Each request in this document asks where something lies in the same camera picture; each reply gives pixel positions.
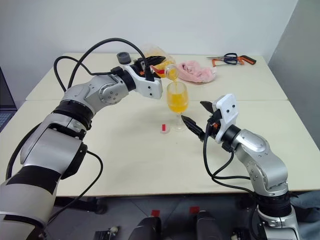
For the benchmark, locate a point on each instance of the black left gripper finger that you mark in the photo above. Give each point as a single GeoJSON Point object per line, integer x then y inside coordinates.
{"type": "Point", "coordinates": [156, 60]}

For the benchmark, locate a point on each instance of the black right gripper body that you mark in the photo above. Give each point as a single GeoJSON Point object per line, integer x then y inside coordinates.
{"type": "Point", "coordinates": [215, 122]}

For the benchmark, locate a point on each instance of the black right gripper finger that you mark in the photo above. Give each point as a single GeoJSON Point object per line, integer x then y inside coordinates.
{"type": "Point", "coordinates": [208, 106]}
{"type": "Point", "coordinates": [193, 126]}

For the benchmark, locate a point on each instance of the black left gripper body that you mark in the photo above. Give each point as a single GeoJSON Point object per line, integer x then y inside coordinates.
{"type": "Point", "coordinates": [140, 65]}

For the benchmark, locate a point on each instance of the orange juice bottle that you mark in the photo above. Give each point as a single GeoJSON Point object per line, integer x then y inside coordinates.
{"type": "Point", "coordinates": [171, 72]}

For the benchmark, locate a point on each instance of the white cap with red tape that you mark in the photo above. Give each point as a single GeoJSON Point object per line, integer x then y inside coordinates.
{"type": "Point", "coordinates": [165, 130]}

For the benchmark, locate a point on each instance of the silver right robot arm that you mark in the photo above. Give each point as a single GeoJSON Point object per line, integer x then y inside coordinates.
{"type": "Point", "coordinates": [262, 160]}

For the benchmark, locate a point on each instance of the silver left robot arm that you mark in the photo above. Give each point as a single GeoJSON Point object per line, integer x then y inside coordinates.
{"type": "Point", "coordinates": [37, 150]}

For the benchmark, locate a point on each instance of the pink fluffy cloth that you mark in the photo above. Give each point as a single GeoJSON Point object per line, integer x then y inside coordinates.
{"type": "Point", "coordinates": [197, 72]}

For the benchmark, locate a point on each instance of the dark rounded shape red tag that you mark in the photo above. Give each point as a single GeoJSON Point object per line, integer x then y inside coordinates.
{"type": "Point", "coordinates": [207, 227]}
{"type": "Point", "coordinates": [147, 228]}

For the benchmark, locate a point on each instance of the black table leg caster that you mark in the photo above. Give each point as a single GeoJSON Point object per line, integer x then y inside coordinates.
{"type": "Point", "coordinates": [97, 206]}

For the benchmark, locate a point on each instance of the dark laptop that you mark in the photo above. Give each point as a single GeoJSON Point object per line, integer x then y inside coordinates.
{"type": "Point", "coordinates": [5, 100]}

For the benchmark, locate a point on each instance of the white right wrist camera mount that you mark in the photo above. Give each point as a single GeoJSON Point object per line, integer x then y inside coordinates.
{"type": "Point", "coordinates": [227, 110]}

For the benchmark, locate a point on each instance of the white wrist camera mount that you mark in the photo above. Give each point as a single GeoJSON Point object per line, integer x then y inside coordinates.
{"type": "Point", "coordinates": [227, 110]}
{"type": "Point", "coordinates": [150, 87]}

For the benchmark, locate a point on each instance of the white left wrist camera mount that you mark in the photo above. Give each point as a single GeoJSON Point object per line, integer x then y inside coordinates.
{"type": "Point", "coordinates": [150, 87]}

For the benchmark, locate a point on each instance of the black bracket with white knob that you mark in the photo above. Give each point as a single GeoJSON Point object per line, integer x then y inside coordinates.
{"type": "Point", "coordinates": [105, 235]}

